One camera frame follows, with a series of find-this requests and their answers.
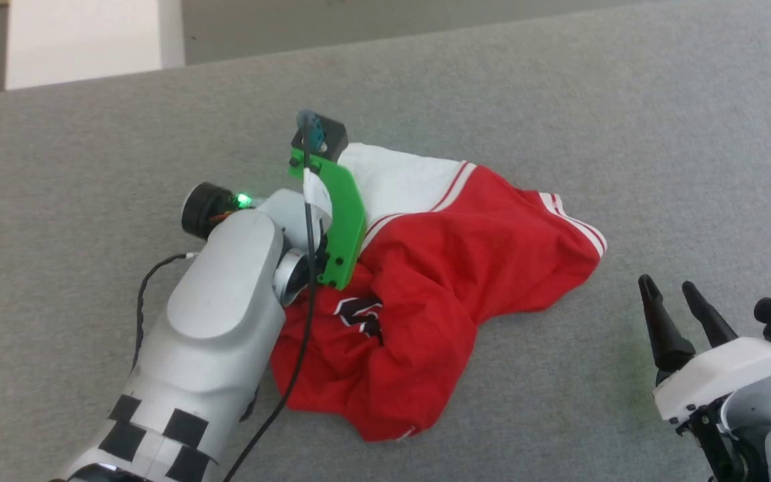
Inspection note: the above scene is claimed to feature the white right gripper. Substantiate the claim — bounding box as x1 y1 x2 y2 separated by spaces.
638 274 771 424

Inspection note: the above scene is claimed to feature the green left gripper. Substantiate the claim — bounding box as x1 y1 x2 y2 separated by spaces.
288 147 367 291

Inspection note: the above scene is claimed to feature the red basketball jersey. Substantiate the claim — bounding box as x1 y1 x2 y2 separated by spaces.
270 143 608 443

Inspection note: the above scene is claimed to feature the white box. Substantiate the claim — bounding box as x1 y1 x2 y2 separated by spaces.
5 0 186 91

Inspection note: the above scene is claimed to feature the black cable with teal plug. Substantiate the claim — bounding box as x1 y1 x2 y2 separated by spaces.
224 111 325 482

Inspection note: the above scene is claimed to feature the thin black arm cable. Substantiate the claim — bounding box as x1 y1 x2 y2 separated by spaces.
133 252 199 370

